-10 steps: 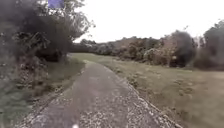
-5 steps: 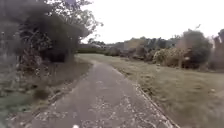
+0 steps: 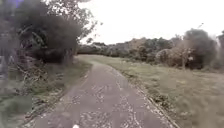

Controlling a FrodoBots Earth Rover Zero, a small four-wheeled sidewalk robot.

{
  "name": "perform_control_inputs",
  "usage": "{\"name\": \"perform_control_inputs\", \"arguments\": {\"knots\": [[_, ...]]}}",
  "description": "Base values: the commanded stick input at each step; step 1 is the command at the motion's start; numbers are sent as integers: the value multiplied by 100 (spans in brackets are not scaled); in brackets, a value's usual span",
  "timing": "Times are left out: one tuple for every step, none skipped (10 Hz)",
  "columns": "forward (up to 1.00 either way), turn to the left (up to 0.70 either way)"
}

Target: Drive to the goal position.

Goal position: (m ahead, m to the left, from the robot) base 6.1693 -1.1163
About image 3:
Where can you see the grass field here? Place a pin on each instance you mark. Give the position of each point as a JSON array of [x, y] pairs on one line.
[[180, 90]]

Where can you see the large dark trees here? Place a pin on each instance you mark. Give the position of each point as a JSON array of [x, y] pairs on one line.
[[50, 31]]

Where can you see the grey asphalt path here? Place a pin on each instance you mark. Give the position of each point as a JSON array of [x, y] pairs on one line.
[[103, 100]]

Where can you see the robot's own part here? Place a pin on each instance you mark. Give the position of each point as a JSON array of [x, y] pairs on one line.
[[76, 126]]

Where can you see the grass verge with leaves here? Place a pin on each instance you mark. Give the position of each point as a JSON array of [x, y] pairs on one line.
[[36, 90]]

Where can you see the row of trees and bushes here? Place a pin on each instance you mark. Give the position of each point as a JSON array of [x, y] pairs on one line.
[[186, 50]]

